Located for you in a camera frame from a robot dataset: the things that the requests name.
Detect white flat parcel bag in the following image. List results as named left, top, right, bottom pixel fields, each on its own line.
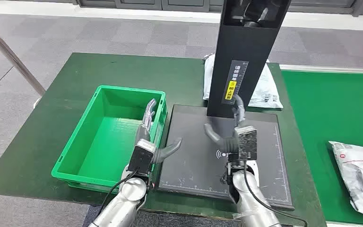
left=202, top=53, right=284, bottom=110

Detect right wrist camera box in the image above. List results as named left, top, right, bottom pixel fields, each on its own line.
left=235, top=125, right=259, bottom=162

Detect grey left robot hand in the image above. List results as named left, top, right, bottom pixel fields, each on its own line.
left=135, top=98, right=183, bottom=164

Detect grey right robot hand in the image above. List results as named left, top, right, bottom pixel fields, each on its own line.
left=203, top=94, right=247, bottom=155

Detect green plastic crate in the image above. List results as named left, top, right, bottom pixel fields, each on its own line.
left=51, top=84, right=168, bottom=194

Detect metal pole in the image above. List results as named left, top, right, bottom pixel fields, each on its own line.
left=0, top=14, right=46, bottom=97

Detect white conveyor frame rail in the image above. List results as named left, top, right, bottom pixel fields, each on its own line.
left=279, top=64, right=363, bottom=75

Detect green conveyor belt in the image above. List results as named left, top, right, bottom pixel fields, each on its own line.
left=281, top=70, right=363, bottom=227

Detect grey parcel bag black marks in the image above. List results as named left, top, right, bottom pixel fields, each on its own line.
left=328, top=141, right=363, bottom=221

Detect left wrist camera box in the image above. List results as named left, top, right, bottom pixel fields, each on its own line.
left=127, top=139, right=156, bottom=177

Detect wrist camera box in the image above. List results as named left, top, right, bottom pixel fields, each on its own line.
left=127, top=139, right=156, bottom=177
left=235, top=125, right=259, bottom=162

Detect black scanner column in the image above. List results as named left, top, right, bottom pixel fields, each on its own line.
left=206, top=0, right=292, bottom=119

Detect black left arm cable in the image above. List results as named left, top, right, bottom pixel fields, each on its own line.
left=98, top=169, right=138, bottom=214

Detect green table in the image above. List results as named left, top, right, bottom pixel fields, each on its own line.
left=0, top=52, right=327, bottom=227

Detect black scanner base plate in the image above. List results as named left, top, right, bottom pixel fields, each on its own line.
left=156, top=104, right=295, bottom=210

